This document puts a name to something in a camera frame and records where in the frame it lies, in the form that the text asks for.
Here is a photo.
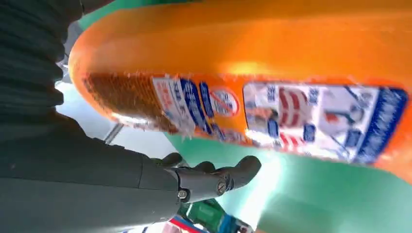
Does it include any green table mat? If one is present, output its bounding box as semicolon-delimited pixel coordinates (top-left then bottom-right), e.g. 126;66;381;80
79;0;412;233

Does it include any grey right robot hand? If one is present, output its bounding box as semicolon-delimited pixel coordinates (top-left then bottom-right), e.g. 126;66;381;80
0;112;262;233

